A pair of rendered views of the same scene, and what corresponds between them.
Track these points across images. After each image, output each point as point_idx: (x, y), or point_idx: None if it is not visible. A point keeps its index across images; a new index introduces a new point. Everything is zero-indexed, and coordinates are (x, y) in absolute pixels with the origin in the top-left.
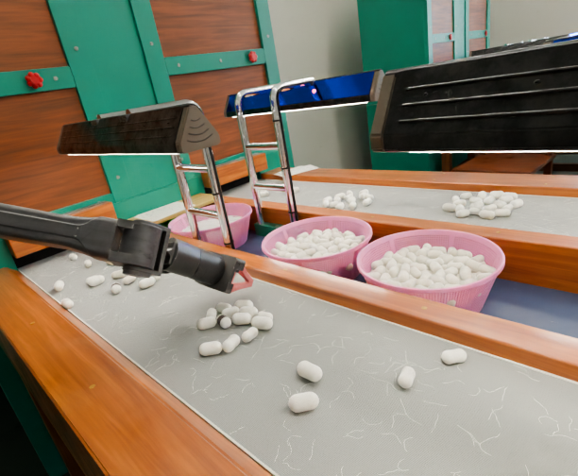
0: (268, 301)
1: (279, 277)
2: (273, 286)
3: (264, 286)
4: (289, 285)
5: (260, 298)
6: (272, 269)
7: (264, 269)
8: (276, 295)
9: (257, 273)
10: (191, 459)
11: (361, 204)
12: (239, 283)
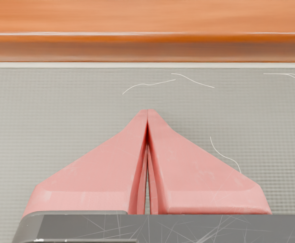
0: (283, 165)
1: (249, 41)
2: (205, 74)
3: (173, 89)
4: None
5: (234, 167)
6: (174, 8)
7: (139, 22)
8: (268, 114)
9: (101, 48)
10: None
11: None
12: (154, 193)
